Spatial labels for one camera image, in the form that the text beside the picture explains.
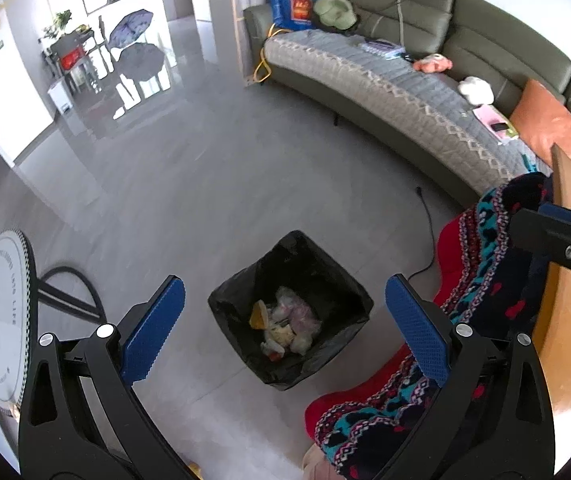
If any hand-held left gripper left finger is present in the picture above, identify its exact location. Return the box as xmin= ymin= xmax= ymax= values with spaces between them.
xmin=18 ymin=275 xmax=187 ymax=480

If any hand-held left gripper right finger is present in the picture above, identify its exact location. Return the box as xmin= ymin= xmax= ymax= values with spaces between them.
xmin=385 ymin=274 xmax=554 ymax=480

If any black-lined trash bin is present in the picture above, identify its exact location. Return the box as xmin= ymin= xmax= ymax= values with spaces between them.
xmin=208 ymin=230 xmax=375 ymax=392

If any orange peel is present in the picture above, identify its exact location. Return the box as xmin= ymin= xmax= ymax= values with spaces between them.
xmin=249 ymin=300 xmax=270 ymax=330

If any clear bag of pink shreds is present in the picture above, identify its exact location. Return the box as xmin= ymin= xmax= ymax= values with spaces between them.
xmin=285 ymin=305 xmax=324 ymax=336

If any beige powder packet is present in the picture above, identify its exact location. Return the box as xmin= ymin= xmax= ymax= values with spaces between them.
xmin=264 ymin=325 xmax=297 ymax=357

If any clear plastic wrap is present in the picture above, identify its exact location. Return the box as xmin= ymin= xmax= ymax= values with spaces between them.
xmin=272 ymin=286 xmax=299 ymax=319

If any patterned red knit blanket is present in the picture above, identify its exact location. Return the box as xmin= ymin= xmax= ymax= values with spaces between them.
xmin=304 ymin=172 xmax=562 ymax=480

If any long orange cushion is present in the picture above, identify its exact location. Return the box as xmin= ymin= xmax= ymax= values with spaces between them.
xmin=509 ymin=78 xmax=571 ymax=172

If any pink book with remote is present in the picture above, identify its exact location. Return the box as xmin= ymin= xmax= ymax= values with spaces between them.
xmin=472 ymin=104 xmax=519 ymax=142

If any white plush toy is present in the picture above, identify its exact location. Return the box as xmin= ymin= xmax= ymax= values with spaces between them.
xmin=457 ymin=76 xmax=495 ymax=106

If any pink plush toy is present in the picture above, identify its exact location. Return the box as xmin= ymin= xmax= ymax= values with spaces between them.
xmin=412 ymin=54 xmax=454 ymax=74

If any green leather sofa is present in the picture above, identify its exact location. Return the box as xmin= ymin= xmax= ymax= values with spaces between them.
xmin=243 ymin=0 xmax=571 ymax=211

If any grey quilted sofa cover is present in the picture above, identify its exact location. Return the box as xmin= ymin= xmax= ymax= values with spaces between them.
xmin=264 ymin=28 xmax=552 ymax=184

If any white floor appliance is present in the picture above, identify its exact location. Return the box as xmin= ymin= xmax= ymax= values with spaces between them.
xmin=48 ymin=80 xmax=74 ymax=114

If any purple striped packet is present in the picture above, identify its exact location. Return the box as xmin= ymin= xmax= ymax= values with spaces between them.
xmin=357 ymin=38 xmax=407 ymax=59

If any grey open umbrella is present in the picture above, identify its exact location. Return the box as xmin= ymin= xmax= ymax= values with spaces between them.
xmin=116 ymin=42 xmax=167 ymax=81

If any dark plant table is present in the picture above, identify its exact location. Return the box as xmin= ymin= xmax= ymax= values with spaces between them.
xmin=40 ymin=30 xmax=112 ymax=97

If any blue open umbrella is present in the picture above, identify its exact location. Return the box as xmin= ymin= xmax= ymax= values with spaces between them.
xmin=108 ymin=8 xmax=155 ymax=47

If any green plush hat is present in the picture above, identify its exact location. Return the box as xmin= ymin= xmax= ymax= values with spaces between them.
xmin=312 ymin=0 xmax=359 ymax=31

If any potted green plant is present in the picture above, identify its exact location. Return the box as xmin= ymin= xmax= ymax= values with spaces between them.
xmin=42 ymin=9 xmax=74 ymax=41

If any blue shopping bag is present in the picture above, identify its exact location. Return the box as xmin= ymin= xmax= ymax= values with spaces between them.
xmin=268 ymin=0 xmax=324 ymax=31

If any black power cable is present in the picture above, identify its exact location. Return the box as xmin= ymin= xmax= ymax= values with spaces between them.
xmin=407 ymin=187 xmax=439 ymax=281

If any thin charger cable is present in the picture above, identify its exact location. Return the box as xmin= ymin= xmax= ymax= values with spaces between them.
xmin=394 ymin=0 xmax=427 ymax=52

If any yellow extension cable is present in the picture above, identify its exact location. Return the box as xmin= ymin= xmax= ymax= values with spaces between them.
xmin=252 ymin=27 xmax=287 ymax=86

